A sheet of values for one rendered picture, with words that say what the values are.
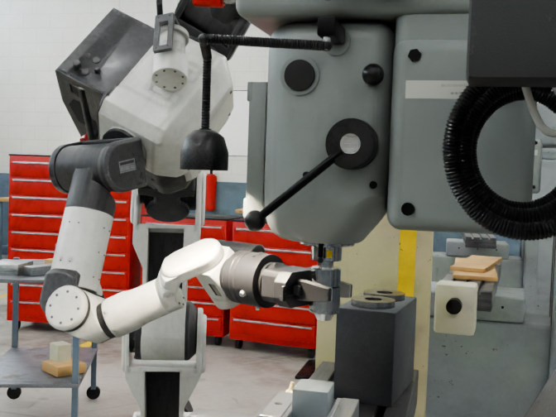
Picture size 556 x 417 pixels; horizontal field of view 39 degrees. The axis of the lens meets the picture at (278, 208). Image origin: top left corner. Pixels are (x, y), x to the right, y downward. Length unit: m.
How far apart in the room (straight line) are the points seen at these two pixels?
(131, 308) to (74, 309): 0.09
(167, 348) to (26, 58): 10.34
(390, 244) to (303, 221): 1.81
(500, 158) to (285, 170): 0.30
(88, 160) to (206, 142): 0.38
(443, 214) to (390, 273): 1.88
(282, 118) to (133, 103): 0.49
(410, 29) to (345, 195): 0.24
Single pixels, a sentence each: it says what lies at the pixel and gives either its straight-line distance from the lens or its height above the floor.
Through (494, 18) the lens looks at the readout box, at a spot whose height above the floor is 1.57.
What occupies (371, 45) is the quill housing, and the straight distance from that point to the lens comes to 1.11.
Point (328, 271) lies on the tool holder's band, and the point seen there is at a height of 1.26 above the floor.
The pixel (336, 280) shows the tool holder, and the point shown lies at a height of 1.25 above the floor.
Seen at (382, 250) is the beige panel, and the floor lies 1.13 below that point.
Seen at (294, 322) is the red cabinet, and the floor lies 0.27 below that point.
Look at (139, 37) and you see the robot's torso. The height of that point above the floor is 1.67.
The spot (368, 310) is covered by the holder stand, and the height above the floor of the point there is 1.15.
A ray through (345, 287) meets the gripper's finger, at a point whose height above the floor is 1.24.
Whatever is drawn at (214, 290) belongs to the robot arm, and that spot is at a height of 1.21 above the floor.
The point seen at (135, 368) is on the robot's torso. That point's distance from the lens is 1.92.
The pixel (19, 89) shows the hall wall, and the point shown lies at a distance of 12.07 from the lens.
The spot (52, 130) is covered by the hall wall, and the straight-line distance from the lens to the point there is 11.75.
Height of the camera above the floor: 1.42
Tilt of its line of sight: 3 degrees down
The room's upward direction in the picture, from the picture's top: 2 degrees clockwise
